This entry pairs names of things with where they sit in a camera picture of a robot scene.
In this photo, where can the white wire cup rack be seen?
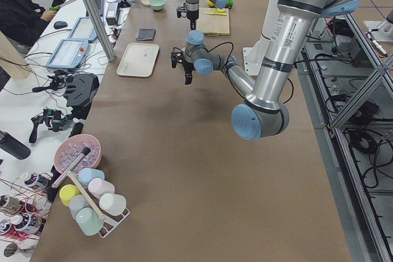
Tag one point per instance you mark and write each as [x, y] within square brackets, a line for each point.
[110, 222]

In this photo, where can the black water bottle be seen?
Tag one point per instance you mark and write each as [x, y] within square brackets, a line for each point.
[14, 147]

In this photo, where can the aluminium frame post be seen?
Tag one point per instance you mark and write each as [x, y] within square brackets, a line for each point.
[100, 29]

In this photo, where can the pink cup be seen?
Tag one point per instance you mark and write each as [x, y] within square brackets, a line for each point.
[99, 187]

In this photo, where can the cream rabbit tray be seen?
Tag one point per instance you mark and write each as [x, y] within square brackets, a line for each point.
[138, 60]

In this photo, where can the pink bowl with ice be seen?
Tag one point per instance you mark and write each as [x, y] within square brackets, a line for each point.
[72, 147]

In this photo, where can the blue cup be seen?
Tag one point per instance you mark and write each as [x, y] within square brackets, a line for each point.
[86, 175]

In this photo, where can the mint green cup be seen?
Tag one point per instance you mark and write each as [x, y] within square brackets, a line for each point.
[88, 221]

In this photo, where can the pale white cup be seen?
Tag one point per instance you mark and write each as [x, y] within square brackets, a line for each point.
[113, 204]

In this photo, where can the blue teach pendant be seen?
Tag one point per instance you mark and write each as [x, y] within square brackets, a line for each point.
[68, 54]
[83, 29]

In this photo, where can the grey folded cloth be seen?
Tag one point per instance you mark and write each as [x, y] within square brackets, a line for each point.
[145, 34]

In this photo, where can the black keyboard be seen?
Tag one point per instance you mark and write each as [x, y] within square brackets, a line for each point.
[100, 4]

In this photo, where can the black handled steel tool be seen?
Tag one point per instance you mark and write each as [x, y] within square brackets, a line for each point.
[56, 183]

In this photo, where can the grey cup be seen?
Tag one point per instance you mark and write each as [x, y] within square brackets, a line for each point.
[76, 204]

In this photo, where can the yellow plastic knife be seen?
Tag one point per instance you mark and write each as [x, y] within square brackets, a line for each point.
[216, 13]

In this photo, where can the yellow cup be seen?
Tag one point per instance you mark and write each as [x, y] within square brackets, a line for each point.
[67, 192]

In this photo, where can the person in dark jacket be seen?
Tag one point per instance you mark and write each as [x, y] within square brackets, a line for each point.
[24, 21]

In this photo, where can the mint green bowl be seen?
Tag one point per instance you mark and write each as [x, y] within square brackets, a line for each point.
[157, 5]

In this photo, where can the bamboo cutting board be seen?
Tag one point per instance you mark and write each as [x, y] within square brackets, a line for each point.
[213, 25]

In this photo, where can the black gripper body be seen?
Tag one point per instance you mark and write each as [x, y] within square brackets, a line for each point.
[188, 67]
[192, 16]

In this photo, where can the black computer mouse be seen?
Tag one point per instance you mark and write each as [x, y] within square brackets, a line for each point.
[60, 24]

